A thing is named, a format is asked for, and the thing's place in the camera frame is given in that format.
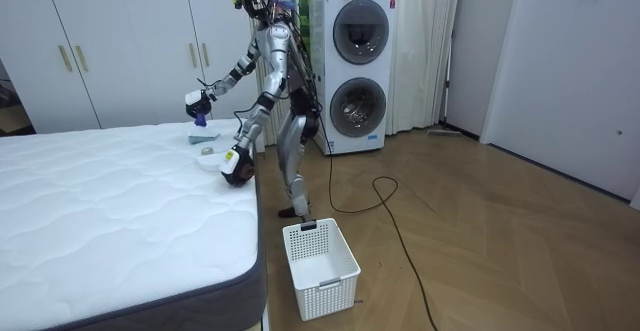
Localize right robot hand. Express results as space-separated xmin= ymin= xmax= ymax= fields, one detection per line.
xmin=183 ymin=88 xmax=218 ymax=120

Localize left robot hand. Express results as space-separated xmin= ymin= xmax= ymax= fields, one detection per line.
xmin=218 ymin=145 xmax=258 ymax=189

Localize white brush with blue handle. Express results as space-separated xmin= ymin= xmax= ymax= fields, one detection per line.
xmin=187 ymin=112 xmax=222 ymax=146

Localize robot legs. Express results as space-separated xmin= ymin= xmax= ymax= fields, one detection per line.
xmin=275 ymin=89 xmax=322 ymax=223

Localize robot body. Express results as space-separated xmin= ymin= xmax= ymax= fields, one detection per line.
xmin=230 ymin=0 xmax=322 ymax=122

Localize white quilted bed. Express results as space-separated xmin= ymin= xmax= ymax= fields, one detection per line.
xmin=0 ymin=118 xmax=269 ymax=331

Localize white perforated plastic basket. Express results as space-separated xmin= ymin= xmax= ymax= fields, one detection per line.
xmin=281 ymin=217 xmax=362 ymax=322

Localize white washing machine tower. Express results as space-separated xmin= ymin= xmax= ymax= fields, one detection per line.
xmin=308 ymin=0 xmax=398 ymax=157

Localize flat mop with pole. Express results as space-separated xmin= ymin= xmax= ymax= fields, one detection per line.
xmin=427 ymin=30 xmax=464 ymax=138

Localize white door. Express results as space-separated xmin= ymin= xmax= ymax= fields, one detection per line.
xmin=479 ymin=0 xmax=640 ymax=205

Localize white wardrobe with gold handles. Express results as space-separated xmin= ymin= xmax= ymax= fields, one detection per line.
xmin=0 ymin=0 xmax=262 ymax=135

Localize black floor cable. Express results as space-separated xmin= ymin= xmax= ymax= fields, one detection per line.
xmin=318 ymin=115 xmax=441 ymax=331

